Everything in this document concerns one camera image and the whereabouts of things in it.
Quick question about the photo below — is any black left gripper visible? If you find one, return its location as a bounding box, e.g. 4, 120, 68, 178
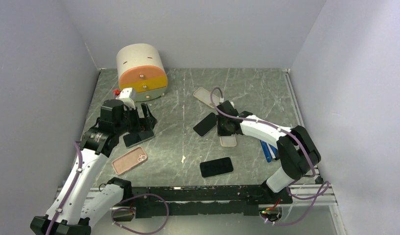
115, 102, 156, 136

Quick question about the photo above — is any clear beige phone case back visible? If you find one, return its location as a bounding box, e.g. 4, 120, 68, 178
193, 87, 221, 108

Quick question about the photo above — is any black phone front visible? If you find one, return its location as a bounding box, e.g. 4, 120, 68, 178
200, 157, 234, 178

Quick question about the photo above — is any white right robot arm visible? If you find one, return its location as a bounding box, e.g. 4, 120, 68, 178
216, 101, 321, 203

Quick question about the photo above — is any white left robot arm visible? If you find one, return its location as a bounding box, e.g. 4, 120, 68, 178
30, 99, 157, 235

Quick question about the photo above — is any pink phone case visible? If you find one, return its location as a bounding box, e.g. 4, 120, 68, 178
112, 147, 148, 175

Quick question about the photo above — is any cream round drawer box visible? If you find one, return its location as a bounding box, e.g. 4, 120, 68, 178
116, 43, 168, 102

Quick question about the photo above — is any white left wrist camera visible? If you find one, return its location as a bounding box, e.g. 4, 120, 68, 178
115, 88, 136, 109

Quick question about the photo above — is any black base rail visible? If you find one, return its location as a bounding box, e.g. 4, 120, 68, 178
115, 185, 292, 218

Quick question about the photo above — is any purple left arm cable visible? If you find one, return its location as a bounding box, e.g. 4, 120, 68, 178
44, 140, 84, 235

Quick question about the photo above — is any aluminium frame rail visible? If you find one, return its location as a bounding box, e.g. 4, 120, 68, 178
286, 185, 336, 206

